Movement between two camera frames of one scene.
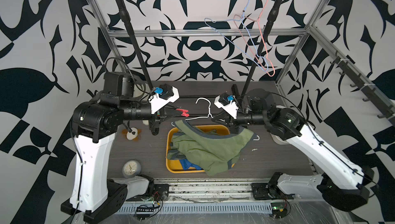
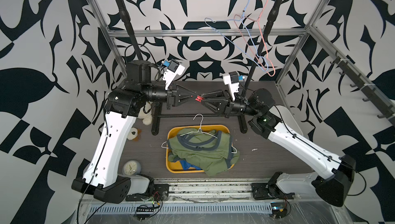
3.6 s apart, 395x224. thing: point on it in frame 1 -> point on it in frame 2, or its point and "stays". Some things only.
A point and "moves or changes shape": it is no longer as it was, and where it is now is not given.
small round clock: (131, 168) stays
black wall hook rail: (388, 114) stays
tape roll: (133, 135) stays
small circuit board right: (279, 209) stays
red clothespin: (184, 112) -> (199, 98)
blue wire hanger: (232, 42) stays
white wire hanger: (209, 115) -> (199, 130)
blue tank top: (186, 165) stays
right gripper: (232, 125) -> (227, 108)
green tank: (213, 154) moves or changes shape
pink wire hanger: (234, 17) stays
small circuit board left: (144, 212) stays
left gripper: (155, 124) -> (173, 96)
